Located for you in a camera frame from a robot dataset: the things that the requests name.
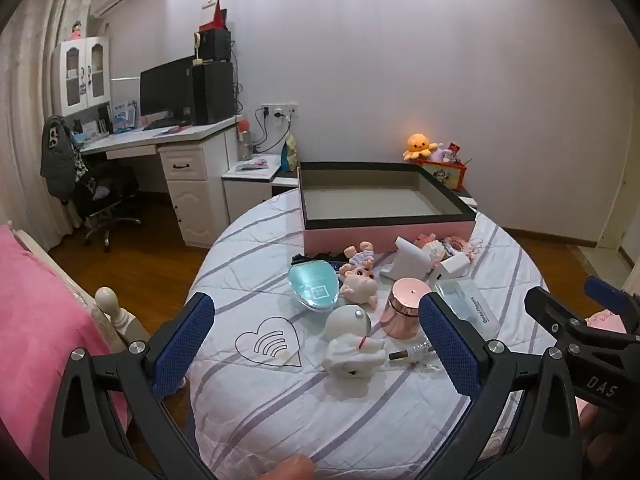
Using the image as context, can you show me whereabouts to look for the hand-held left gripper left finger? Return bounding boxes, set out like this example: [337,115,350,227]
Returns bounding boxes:
[48,291,221,480]

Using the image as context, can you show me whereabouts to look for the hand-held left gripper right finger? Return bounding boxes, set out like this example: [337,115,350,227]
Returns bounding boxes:
[418,292,583,480]

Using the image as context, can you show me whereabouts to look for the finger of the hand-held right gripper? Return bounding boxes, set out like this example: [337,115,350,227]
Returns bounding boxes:
[524,286,591,356]
[584,275,640,336]

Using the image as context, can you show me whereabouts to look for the clear glass bottle with stick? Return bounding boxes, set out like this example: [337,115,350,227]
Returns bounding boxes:
[389,342,441,372]

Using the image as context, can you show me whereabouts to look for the clear rectangular box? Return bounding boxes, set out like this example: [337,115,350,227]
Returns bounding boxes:
[434,280,498,336]

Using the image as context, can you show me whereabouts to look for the rose gold cup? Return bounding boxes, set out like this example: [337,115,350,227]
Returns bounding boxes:
[381,277,432,339]

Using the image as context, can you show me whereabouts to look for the pink round case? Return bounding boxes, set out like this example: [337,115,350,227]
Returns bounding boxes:
[442,236,482,261]

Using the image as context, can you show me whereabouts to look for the white round figurine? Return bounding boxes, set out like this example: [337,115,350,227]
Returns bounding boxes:
[323,305,387,377]

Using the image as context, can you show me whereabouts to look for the pink box with black rim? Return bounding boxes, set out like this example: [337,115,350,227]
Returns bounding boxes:
[298,161,477,257]

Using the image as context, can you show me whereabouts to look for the teal oval clear case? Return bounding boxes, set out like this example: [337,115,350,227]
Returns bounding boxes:
[288,260,342,312]

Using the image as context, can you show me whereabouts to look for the person's left hand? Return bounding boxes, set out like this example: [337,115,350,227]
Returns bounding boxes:
[264,456,316,480]

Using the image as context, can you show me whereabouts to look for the pink toy blocks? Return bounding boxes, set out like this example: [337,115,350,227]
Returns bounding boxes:
[414,233,446,261]

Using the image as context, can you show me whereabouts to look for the striped white tablecloth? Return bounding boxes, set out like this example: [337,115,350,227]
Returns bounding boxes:
[189,190,581,480]

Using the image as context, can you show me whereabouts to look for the pink-haired doll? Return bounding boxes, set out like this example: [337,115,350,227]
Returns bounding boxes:
[339,241,379,307]

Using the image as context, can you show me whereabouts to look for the pink blanket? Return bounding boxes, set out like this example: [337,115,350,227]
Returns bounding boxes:
[0,224,131,480]

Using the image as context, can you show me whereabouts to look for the white desk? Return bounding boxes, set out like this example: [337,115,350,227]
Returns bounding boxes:
[80,115,241,249]

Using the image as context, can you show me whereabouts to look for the white side cabinet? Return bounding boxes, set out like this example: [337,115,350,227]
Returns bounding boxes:
[221,152,301,226]

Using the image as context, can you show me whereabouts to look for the colourful toy box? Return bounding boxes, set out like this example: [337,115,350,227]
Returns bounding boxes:
[417,152,471,191]

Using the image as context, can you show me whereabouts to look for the black office chair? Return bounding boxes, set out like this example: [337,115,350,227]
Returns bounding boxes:
[72,160,142,253]

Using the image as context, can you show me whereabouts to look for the orange octopus plush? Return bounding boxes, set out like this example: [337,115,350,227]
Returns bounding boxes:
[403,133,441,161]

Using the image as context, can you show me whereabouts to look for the water bottle with orange cap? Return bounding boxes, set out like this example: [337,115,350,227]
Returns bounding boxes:
[236,119,252,161]

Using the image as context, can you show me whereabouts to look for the blue and yellow snack bag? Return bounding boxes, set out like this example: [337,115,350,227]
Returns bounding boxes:
[281,132,300,172]

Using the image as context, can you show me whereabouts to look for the grey jacket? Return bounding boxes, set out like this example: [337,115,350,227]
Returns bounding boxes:
[40,115,83,206]

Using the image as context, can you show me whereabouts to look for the blue desk box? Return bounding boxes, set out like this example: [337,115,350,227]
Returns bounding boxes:
[112,101,138,133]

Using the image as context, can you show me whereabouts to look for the black computer tower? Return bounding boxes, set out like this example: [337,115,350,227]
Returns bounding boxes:
[191,61,236,126]

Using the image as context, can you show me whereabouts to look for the black computer monitor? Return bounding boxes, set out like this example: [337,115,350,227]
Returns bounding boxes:
[140,56,196,126]

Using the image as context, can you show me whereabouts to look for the cream curtain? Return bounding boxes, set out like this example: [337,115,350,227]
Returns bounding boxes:
[0,0,96,251]

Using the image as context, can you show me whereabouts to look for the white hutch cabinet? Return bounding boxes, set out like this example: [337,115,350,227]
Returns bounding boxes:
[51,36,112,116]

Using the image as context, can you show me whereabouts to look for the black speaker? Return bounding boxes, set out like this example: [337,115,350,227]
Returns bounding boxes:
[194,27,232,63]

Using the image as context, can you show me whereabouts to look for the red paper bag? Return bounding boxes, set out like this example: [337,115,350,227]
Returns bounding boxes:
[199,0,228,32]

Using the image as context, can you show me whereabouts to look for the white bed frame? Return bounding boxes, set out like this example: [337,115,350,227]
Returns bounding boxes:
[12,230,151,356]

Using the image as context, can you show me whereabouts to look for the black power cable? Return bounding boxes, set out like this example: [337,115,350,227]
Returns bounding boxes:
[253,107,273,154]

